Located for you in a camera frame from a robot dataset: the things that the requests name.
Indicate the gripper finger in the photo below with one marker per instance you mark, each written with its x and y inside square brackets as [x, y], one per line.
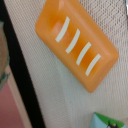
[4, 57]

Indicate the toy bread loaf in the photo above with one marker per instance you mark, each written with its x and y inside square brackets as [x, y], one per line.
[74, 37]

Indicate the beige woven placemat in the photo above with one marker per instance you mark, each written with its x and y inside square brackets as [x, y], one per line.
[63, 101]

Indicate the light blue milk carton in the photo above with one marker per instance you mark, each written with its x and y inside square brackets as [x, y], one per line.
[101, 121]

